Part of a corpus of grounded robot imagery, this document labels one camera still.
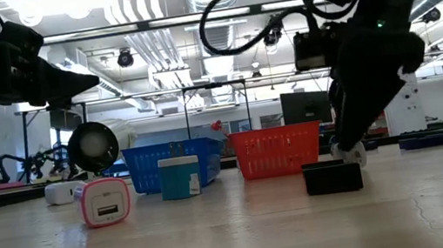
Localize red plastic basket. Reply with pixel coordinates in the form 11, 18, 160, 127
228, 120, 328, 184

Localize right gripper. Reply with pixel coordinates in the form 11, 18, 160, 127
317, 10, 439, 152

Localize blue plastic basket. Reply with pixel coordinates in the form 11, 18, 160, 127
120, 133, 231, 198

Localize black right camera cable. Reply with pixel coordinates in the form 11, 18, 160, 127
193, 0, 367, 61

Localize black ceiling spotlight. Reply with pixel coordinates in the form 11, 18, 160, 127
115, 47, 137, 70
421, 6, 443, 24
259, 13, 288, 48

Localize pink and white charger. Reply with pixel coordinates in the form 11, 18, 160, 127
71, 174, 135, 231

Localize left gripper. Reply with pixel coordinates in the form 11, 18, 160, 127
0, 10, 104, 117

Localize black monitor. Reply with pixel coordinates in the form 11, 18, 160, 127
279, 86, 334, 130

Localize black digital clock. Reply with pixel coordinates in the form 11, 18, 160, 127
362, 139, 380, 153
301, 156, 365, 199

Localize pink flat object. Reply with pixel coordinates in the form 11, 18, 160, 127
0, 179, 26, 191

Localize black overhead rig beam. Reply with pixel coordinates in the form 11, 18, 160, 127
40, 0, 359, 48

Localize teal and white charger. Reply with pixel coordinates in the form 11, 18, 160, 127
153, 138, 205, 203

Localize blue and white charger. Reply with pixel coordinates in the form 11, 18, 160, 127
329, 137, 370, 172

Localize white charger block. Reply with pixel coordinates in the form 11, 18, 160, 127
43, 178, 87, 208

